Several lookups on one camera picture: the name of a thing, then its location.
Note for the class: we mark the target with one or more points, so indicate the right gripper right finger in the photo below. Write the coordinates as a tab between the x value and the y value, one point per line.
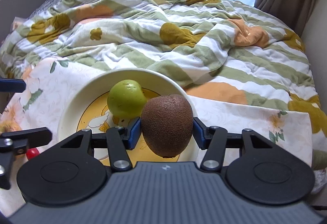
213	140

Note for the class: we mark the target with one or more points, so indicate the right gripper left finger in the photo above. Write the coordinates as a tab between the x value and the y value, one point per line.
119	140

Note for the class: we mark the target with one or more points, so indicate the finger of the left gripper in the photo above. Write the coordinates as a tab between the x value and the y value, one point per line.
19	142
12	85

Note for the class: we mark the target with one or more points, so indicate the small red tomato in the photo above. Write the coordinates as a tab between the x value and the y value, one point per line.
32	153

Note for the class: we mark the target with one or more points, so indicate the green apple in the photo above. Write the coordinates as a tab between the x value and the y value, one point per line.
126	99

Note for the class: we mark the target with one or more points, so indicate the brown kiwi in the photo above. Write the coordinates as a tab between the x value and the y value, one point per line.
167	124

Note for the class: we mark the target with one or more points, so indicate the floral white tablecloth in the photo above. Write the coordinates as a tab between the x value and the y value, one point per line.
51	86

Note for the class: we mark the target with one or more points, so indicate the cream bowl with duck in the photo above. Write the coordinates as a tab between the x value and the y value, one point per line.
88	109

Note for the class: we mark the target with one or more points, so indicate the patterned pillow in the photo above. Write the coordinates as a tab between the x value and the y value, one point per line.
44	6

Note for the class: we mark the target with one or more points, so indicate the striped floral duvet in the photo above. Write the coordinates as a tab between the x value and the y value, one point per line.
246	55

